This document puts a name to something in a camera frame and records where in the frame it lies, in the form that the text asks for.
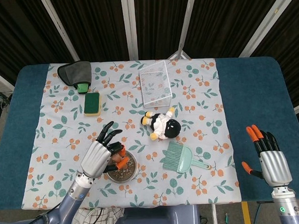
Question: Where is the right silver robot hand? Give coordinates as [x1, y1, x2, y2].
[240, 123, 293, 188]

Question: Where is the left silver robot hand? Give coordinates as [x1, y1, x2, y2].
[79, 120, 131, 180]

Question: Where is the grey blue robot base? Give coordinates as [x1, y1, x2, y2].
[113, 205, 201, 224]

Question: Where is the stainless steel bowl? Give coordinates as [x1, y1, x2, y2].
[103, 149, 139, 184]

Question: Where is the floral leaf print tablecloth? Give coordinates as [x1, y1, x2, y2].
[16, 56, 243, 212]

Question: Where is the green yellow sponge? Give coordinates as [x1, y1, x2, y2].
[83, 91, 103, 117]

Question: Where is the white checkered cloth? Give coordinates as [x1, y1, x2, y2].
[69, 206, 126, 224]

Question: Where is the bright green cloth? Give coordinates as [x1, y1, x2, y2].
[77, 82, 89, 94]

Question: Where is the blue table cover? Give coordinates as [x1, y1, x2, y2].
[0, 55, 299, 211]

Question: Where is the black white plush doll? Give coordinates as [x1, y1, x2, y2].
[139, 107, 182, 142]

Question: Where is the mint green plastic brush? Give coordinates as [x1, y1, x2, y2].
[159, 140, 213, 173]

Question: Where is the grey cloth black edge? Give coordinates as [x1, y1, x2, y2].
[56, 60, 93, 90]

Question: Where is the white wire mesh basket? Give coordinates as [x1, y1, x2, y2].
[138, 60, 172, 109]

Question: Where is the white partition frame post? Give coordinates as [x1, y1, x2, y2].
[177, 0, 200, 58]
[39, 0, 80, 64]
[237, 0, 297, 58]
[120, 0, 139, 61]

